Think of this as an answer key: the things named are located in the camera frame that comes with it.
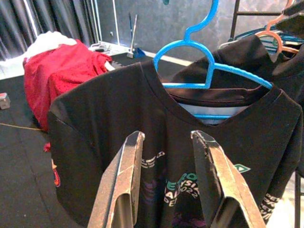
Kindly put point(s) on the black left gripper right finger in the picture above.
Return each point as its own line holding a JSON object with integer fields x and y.
{"x": 228, "y": 190}

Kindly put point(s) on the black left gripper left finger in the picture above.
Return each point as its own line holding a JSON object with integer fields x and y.
{"x": 118, "y": 190}

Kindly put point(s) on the black printed t-shirt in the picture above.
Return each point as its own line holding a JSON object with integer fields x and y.
{"x": 107, "y": 107}

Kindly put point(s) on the plain black t-shirt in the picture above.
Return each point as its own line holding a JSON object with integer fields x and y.
{"x": 237, "y": 54}

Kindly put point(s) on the red cloth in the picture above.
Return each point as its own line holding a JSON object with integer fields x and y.
{"x": 59, "y": 71}

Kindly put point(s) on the blue dustpan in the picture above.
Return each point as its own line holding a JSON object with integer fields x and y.
{"x": 139, "y": 52}

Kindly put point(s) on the small grey box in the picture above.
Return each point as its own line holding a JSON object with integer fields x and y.
{"x": 4, "y": 102}

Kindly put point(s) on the grey broom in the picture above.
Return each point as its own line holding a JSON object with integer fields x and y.
{"x": 134, "y": 31}

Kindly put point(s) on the white cloth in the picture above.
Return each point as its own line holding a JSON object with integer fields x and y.
{"x": 50, "y": 40}

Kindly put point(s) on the black metal clothes rack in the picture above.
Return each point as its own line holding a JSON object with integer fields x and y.
{"x": 235, "y": 16}

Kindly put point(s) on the grey curtain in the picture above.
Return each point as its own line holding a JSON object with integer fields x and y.
{"x": 14, "y": 19}

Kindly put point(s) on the white metal frame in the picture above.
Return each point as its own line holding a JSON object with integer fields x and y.
{"x": 115, "y": 21}

